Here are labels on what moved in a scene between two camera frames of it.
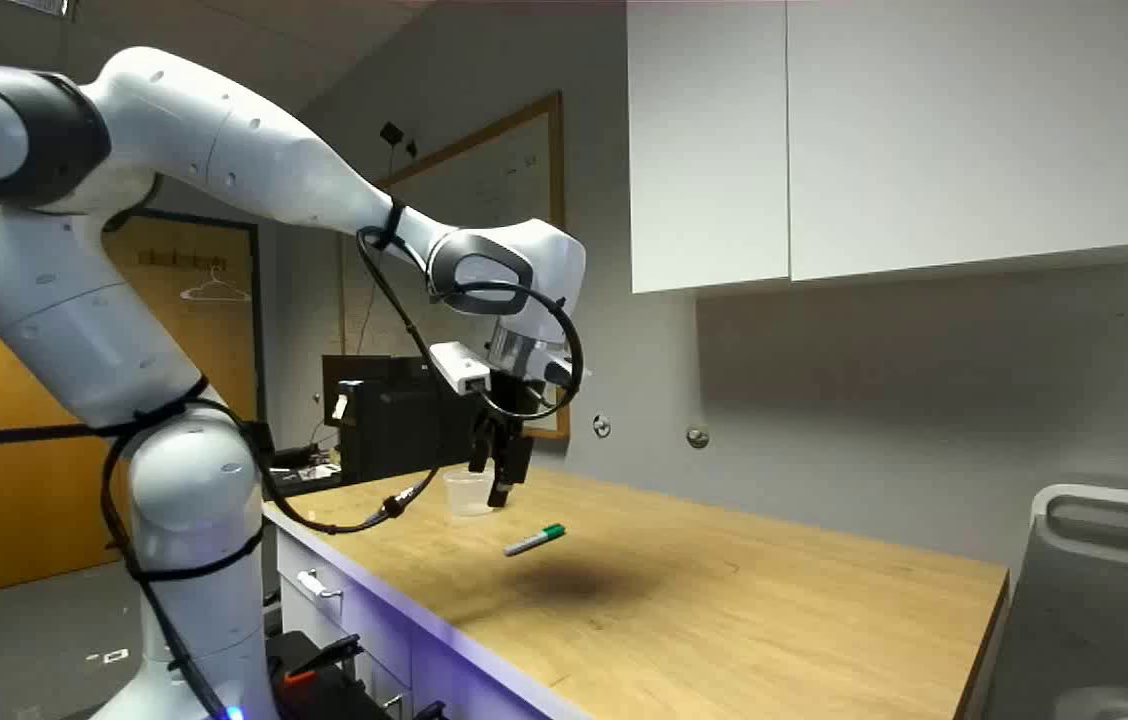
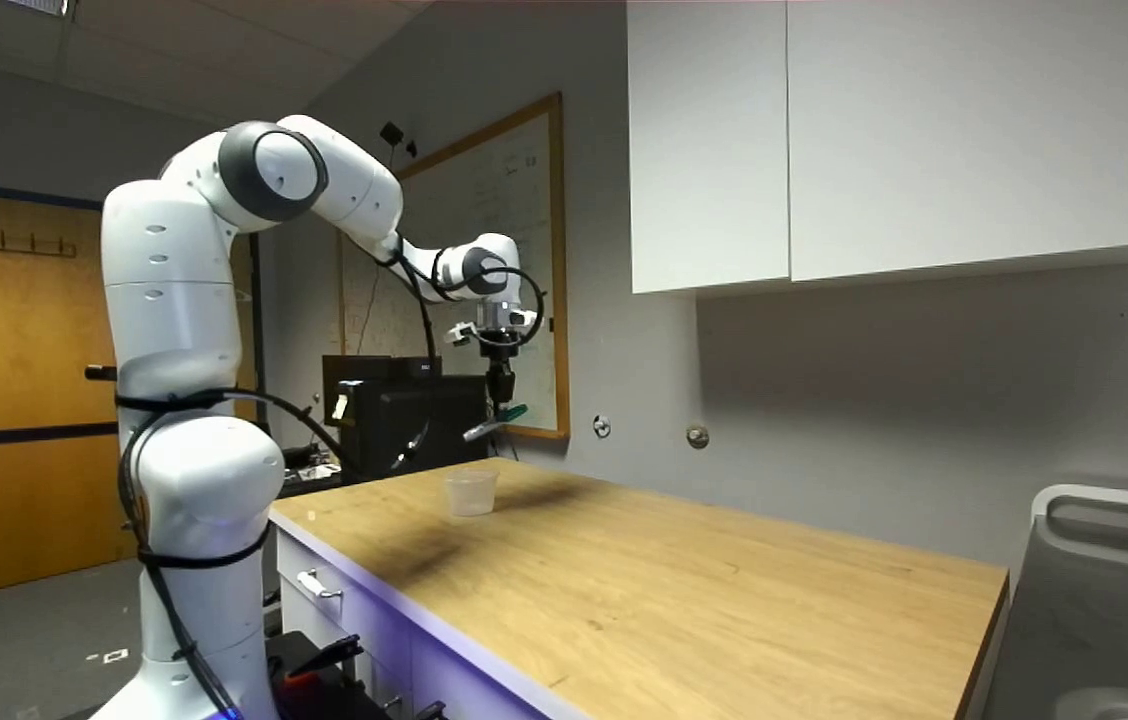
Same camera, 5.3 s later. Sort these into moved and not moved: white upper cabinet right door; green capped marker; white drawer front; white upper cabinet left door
Moved: green capped marker
Not moved: white upper cabinet right door; white drawer front; white upper cabinet left door
